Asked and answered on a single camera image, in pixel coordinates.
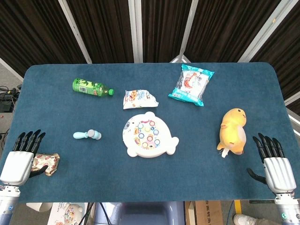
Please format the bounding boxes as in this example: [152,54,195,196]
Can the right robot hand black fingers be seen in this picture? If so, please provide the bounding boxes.
[246,133,296,195]

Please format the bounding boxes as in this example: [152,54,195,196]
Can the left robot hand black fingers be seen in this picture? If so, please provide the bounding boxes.
[0,129,49,187]

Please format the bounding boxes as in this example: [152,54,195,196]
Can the light blue toy hammer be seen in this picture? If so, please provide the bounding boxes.
[73,129,102,141]

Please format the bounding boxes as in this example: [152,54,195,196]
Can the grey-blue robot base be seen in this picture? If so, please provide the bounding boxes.
[93,202,186,225]

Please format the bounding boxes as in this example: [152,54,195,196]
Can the toy box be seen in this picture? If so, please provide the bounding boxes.
[50,202,89,225]

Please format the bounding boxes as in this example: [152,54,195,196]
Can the white whack-a-mole toy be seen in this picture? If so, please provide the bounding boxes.
[122,111,180,158]

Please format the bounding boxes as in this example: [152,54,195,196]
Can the brown crumpled snack wrapper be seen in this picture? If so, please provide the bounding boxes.
[31,152,60,177]

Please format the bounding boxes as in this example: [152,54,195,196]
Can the white shoe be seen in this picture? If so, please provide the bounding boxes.
[233,213,260,225]

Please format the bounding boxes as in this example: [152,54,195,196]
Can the yellow plush toy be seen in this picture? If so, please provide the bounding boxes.
[216,108,248,158]

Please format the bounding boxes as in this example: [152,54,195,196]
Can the black power device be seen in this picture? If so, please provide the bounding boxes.
[0,85,22,113]

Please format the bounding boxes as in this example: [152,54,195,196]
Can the brown cardboard box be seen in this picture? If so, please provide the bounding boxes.
[185,201,223,225]

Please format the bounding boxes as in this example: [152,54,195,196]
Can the green tea plastic bottle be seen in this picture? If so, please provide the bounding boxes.
[72,78,115,97]

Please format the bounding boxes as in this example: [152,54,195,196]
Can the teal snack package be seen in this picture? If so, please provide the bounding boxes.
[168,64,215,107]

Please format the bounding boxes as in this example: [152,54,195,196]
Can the blue table cloth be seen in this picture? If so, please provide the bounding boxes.
[0,62,300,203]

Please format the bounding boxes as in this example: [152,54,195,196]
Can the white snack bag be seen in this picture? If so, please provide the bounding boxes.
[122,89,159,110]

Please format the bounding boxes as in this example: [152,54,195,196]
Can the dark brown pleated curtain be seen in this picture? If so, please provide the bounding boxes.
[0,0,300,115]

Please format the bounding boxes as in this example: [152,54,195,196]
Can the white frame beam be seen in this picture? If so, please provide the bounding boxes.
[0,57,24,82]
[284,92,300,106]

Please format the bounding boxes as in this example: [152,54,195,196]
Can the white frame pole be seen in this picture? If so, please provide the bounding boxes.
[58,0,92,64]
[169,0,199,63]
[238,0,289,63]
[127,0,143,63]

